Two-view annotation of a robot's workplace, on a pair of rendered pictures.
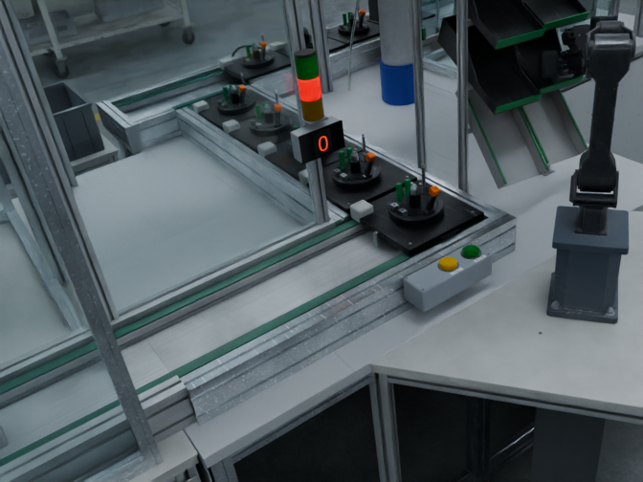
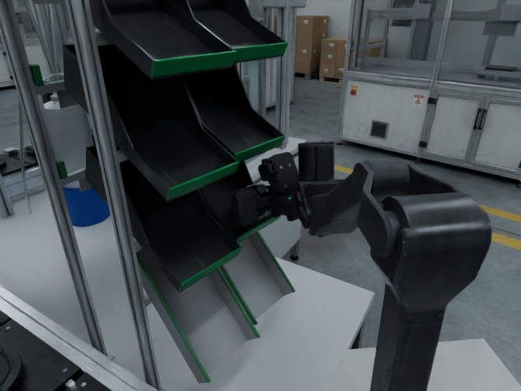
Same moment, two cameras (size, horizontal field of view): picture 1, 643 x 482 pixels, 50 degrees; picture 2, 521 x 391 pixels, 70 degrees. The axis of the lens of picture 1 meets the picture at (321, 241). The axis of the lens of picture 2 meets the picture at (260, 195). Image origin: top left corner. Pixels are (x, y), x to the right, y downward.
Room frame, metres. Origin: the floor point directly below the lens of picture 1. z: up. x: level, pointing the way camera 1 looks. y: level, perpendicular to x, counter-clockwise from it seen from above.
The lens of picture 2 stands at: (1.06, -0.35, 1.58)
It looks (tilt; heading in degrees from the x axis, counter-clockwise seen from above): 27 degrees down; 330
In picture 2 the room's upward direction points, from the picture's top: straight up
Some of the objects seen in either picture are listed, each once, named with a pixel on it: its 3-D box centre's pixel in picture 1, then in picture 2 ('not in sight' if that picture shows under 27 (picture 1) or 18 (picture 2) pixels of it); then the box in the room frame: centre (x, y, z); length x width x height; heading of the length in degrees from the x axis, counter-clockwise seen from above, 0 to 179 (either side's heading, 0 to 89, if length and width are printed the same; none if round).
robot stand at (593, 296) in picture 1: (587, 264); not in sight; (1.18, -0.57, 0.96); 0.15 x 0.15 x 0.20; 66
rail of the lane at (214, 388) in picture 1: (365, 303); not in sight; (1.21, -0.08, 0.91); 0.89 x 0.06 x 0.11; 119
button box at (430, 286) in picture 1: (448, 275); not in sight; (1.24, -0.28, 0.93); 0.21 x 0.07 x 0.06; 119
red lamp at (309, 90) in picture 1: (309, 86); not in sight; (1.48, -0.02, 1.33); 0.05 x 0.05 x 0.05
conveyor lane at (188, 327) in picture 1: (315, 274); not in sight; (1.35, 0.03, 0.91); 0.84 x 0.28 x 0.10; 119
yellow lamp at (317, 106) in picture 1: (312, 107); not in sight; (1.48, -0.02, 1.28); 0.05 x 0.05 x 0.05
